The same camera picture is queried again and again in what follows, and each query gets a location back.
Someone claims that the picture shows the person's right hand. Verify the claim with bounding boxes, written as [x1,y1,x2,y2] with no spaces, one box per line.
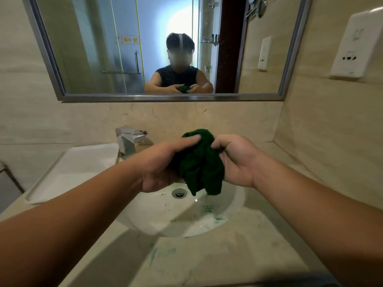
[211,134,264,189]

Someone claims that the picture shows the person's left hand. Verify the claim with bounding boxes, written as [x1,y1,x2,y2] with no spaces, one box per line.
[132,135,201,193]

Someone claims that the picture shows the dark green cloth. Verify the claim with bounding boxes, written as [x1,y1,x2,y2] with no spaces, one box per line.
[171,129,225,197]

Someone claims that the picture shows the person's left forearm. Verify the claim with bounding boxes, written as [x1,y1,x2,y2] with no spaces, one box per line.
[0,158,142,287]

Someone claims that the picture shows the person's right forearm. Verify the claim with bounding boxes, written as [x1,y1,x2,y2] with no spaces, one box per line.
[253,151,383,287]

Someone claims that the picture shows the chrome square faucet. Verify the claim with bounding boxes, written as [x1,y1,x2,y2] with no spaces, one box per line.
[115,126,148,159]

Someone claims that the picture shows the white round sink basin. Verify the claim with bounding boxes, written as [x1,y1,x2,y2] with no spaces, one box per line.
[117,179,246,238]

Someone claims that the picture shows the white rectangular tray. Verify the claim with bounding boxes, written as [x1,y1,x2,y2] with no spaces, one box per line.
[25,143,120,205]

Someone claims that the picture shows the metal rack leg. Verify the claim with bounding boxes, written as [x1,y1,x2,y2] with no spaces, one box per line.
[0,161,26,195]

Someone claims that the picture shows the silver framed wall mirror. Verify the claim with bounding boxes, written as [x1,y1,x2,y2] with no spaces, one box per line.
[20,0,313,102]

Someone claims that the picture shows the white wall socket panel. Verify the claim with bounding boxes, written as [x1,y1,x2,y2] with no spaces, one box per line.
[329,6,383,80]

